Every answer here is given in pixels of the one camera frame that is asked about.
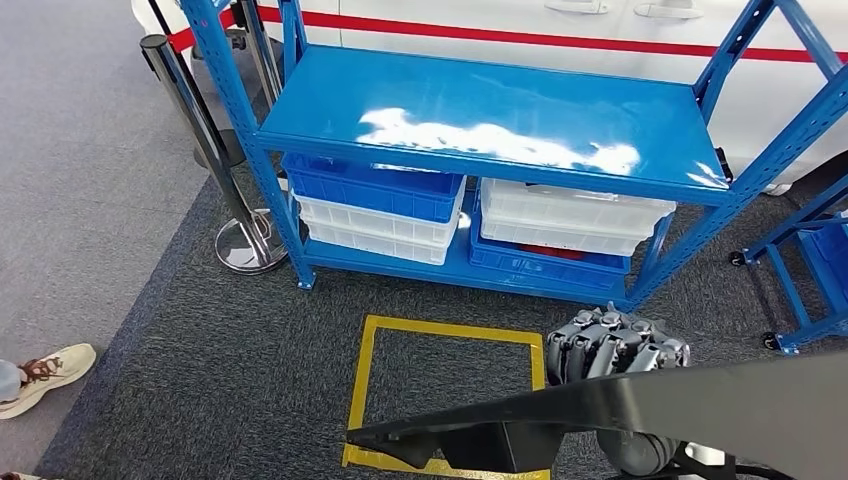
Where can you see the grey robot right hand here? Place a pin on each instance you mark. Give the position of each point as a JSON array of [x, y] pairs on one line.
[[609, 344]]

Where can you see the black plastic plate frame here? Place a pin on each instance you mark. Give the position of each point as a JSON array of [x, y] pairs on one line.
[[729, 404]]

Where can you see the blue metal shelf rack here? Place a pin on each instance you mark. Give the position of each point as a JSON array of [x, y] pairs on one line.
[[464, 99]]

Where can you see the blue plastic bin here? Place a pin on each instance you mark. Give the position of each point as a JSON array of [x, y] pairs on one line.
[[530, 268], [371, 195], [831, 255]]

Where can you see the red item in bin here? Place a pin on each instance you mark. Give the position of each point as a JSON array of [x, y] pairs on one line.
[[550, 252]]

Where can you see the white plastic bin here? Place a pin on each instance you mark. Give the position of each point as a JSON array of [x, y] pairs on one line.
[[563, 208], [371, 225], [563, 238], [371, 246]]

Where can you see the yellow floor tape square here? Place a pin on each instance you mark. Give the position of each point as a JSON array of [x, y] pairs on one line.
[[450, 328]]

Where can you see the blue wheeled rack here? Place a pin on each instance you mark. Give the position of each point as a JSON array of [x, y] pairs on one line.
[[788, 291]]

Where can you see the white car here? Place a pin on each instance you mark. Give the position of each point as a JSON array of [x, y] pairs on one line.
[[464, 13]]

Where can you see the black stanchion with round base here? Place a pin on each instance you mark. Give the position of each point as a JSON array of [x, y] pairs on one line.
[[228, 149]]

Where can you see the person's beige shoe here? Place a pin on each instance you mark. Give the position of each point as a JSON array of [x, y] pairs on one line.
[[60, 371]]

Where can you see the person's leg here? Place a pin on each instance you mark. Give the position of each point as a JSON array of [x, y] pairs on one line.
[[8, 381]]

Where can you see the chrome stanchion post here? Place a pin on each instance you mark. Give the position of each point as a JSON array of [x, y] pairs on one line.
[[262, 53], [199, 132]]

